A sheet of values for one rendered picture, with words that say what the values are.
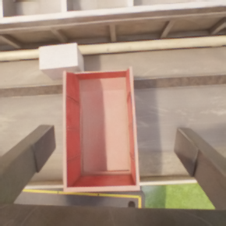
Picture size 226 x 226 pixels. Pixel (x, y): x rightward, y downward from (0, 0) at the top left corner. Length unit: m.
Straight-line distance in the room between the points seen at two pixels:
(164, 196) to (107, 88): 1.06
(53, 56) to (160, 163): 0.49
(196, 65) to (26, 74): 0.63
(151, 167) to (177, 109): 0.22
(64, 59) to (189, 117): 0.46
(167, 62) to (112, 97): 0.24
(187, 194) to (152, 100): 1.02
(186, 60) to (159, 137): 0.30
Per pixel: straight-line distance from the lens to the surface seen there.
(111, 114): 0.57
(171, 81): 0.63
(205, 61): 0.69
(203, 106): 0.64
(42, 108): 0.64
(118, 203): 1.04
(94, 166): 0.58
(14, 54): 0.72
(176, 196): 1.46
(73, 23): 0.52
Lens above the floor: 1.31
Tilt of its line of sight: 82 degrees down
